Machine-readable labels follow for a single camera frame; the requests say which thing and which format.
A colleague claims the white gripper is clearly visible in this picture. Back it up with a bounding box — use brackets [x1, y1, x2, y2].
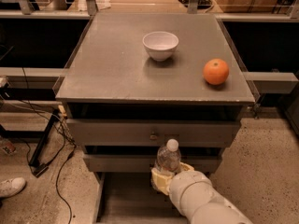
[151, 162, 214, 217]

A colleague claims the clear plastic water bottle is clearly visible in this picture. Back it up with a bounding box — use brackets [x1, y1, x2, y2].
[155, 139, 181, 173]

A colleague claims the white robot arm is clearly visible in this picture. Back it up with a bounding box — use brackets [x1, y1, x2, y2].
[151, 168, 253, 224]

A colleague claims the open bottom drawer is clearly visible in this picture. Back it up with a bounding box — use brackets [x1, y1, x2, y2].
[94, 173, 189, 224]

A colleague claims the middle grey drawer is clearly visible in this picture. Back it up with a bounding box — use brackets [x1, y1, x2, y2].
[83, 154, 221, 173]

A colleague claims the grey drawer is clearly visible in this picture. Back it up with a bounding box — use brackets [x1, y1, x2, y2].
[67, 119, 241, 147]
[83, 154, 221, 173]

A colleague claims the top grey drawer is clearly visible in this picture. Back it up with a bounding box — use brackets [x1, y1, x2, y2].
[67, 119, 241, 147]

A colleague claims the grey drawer cabinet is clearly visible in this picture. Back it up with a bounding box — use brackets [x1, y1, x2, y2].
[51, 12, 261, 224]

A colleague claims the orange fruit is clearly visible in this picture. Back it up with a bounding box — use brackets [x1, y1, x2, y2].
[203, 59, 230, 85]

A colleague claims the white ceramic bowl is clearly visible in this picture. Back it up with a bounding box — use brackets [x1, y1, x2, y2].
[142, 31, 179, 62]

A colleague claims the black metal stand leg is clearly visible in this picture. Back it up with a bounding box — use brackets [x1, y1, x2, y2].
[29, 109, 59, 178]

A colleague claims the white sneaker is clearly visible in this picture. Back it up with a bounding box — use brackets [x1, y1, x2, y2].
[0, 177, 26, 199]

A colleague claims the white cloth on shelf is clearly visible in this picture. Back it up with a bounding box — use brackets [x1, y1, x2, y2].
[74, 0, 111, 11]

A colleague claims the black floor cable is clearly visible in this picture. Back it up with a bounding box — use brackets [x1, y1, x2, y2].
[18, 67, 78, 224]

